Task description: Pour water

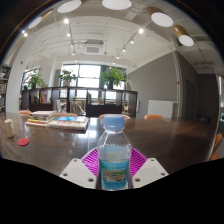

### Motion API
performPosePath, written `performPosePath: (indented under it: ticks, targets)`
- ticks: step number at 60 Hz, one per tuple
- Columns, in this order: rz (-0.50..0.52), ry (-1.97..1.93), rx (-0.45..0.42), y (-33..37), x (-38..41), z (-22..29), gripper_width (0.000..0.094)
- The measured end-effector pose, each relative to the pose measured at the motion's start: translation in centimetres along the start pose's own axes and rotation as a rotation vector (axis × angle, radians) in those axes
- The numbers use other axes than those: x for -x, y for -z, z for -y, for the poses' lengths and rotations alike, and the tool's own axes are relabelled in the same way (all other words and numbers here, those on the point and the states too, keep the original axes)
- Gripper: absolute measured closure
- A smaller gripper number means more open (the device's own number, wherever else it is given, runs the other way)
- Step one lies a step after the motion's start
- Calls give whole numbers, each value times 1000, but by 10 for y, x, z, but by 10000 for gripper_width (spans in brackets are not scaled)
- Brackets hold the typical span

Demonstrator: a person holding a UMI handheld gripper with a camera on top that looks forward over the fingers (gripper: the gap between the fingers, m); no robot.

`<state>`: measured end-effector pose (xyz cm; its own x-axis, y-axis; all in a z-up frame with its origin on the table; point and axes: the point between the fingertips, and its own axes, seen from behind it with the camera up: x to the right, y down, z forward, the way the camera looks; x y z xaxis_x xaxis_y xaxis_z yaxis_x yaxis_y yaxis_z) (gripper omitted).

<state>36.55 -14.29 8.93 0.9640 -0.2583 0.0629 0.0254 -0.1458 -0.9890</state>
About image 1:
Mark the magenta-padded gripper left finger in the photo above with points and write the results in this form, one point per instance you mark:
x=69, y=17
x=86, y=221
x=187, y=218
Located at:
x=77, y=170

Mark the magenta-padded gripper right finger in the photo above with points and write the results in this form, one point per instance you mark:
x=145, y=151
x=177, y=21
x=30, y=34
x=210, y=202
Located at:
x=149, y=170

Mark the clear blue-capped water bottle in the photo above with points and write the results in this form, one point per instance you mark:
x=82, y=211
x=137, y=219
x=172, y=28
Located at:
x=114, y=156

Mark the group of orange chairs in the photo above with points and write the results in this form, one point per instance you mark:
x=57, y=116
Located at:
x=154, y=117

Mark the flat round red coaster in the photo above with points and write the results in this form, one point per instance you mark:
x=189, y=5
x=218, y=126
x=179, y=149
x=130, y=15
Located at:
x=23, y=142

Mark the white whiteboard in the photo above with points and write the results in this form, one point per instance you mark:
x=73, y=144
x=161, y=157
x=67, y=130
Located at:
x=160, y=108

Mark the low dark shelf unit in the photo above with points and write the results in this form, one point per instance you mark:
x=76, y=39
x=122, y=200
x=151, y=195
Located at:
x=80, y=103

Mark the cream cylindrical cup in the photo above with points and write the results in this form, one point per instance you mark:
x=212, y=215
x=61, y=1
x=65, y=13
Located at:
x=9, y=128

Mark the green potted plant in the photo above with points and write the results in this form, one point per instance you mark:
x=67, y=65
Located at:
x=35, y=80
x=67, y=76
x=112, y=76

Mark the tall dark bookshelf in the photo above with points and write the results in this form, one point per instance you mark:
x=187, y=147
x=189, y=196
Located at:
x=4, y=86

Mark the white ceiling air conditioner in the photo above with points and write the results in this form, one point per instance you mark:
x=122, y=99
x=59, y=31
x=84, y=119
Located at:
x=93, y=48

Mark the group of round ceiling lights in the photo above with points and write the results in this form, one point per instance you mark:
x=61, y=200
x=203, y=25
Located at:
x=162, y=19

